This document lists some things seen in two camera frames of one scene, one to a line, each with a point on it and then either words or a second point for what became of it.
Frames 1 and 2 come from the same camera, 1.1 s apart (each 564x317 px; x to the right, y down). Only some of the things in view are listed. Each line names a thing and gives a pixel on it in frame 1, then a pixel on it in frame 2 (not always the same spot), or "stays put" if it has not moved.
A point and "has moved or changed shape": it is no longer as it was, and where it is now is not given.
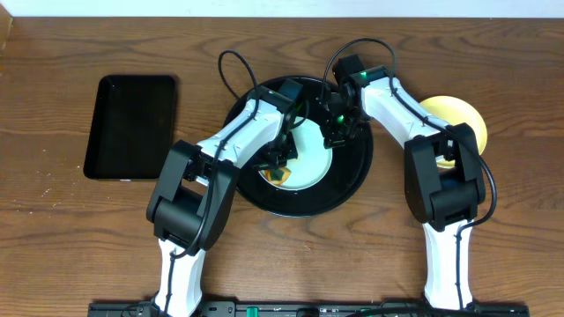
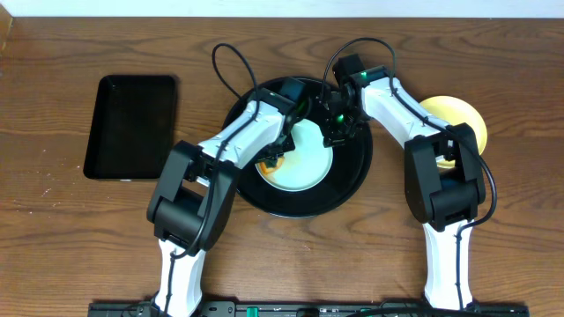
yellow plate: x=452 y=110 stays put
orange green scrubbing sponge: x=278 y=176 has moved or changed shape
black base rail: x=307 y=309 stays put
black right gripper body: x=342 y=129 stays put
